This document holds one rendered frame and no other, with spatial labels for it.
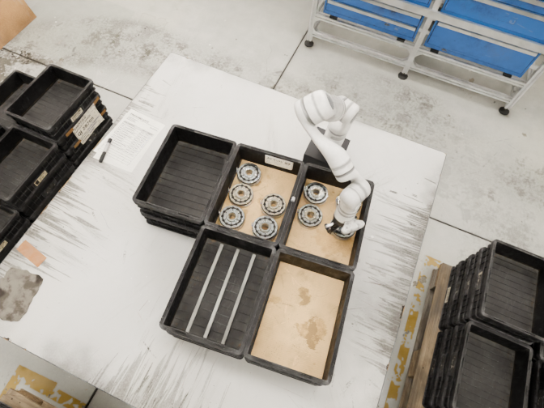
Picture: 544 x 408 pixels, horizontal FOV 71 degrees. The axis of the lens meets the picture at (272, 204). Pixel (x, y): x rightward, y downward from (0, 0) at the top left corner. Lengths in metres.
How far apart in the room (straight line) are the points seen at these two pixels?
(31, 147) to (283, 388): 1.93
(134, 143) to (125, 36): 1.80
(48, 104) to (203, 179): 1.24
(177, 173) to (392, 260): 1.01
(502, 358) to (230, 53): 2.78
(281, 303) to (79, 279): 0.84
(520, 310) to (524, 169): 1.39
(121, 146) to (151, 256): 0.60
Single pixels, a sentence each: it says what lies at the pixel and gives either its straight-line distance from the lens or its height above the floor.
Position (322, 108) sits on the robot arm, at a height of 1.41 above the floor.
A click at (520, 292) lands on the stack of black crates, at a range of 2.24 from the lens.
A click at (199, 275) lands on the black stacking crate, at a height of 0.83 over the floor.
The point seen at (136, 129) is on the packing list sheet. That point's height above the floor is 0.70.
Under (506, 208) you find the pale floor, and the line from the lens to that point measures 3.06.
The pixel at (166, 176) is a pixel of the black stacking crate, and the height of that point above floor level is 0.83.
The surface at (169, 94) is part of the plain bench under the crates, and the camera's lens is 2.16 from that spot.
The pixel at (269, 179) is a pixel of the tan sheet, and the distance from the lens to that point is 1.66.
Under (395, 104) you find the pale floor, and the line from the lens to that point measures 3.22.
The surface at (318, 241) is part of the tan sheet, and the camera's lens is 1.56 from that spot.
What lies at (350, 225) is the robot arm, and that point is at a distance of 1.41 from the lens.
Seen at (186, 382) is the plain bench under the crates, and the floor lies 0.70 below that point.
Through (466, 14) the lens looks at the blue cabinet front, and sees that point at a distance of 3.09.
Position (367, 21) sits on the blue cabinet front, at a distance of 3.24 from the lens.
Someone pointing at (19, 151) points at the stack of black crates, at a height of 0.38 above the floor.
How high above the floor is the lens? 2.27
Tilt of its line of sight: 63 degrees down
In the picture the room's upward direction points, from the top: 6 degrees clockwise
